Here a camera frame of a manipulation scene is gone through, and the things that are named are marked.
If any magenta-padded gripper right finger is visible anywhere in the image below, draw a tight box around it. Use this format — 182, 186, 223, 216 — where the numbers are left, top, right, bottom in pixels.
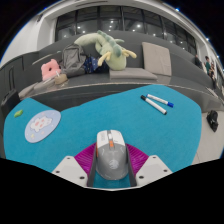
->
124, 143, 174, 188

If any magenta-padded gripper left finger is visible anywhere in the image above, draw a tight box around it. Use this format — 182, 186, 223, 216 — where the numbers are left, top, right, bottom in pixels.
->
51, 142, 99, 188

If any grey computer mouse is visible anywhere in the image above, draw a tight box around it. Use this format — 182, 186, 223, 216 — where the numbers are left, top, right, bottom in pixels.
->
95, 129, 130, 181

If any round light blue mouse pad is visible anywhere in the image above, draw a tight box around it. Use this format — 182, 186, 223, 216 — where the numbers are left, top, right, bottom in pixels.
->
24, 109, 62, 144

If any white marker with black cap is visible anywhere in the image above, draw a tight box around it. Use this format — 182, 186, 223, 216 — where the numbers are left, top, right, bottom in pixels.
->
140, 94, 168, 116

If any white marker with blue cap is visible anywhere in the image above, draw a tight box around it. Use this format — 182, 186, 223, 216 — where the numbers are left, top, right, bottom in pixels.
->
146, 93, 175, 108

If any black bag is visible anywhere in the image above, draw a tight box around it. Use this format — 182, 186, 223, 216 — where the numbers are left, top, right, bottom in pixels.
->
206, 110, 220, 133

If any small green eraser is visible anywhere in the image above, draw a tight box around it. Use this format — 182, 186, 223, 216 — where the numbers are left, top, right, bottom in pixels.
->
13, 109, 24, 119

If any flat grey seat cushion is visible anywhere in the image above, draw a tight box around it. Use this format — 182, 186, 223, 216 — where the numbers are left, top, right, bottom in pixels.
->
32, 78, 64, 94
109, 67, 159, 82
18, 83, 38, 100

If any black suitcase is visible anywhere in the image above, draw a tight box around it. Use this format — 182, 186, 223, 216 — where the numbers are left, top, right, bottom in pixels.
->
0, 66, 22, 118

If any tan round pouch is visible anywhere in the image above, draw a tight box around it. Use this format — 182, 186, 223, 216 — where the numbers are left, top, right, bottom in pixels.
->
54, 73, 69, 85

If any pink plush cushion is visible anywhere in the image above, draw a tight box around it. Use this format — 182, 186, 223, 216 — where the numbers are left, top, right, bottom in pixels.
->
40, 58, 62, 82

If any dark blue patterned bag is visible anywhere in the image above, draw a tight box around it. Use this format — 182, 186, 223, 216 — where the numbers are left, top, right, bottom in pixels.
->
83, 55, 111, 75

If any upright grey seat cushion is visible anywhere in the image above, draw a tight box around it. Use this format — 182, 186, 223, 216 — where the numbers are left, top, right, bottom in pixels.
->
141, 41, 173, 77

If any person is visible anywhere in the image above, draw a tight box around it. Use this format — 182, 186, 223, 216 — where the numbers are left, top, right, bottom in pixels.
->
194, 54, 204, 70
203, 55, 212, 76
209, 61, 218, 82

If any green plush dragon toy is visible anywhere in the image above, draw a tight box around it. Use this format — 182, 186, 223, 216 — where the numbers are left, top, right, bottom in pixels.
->
73, 30, 138, 71

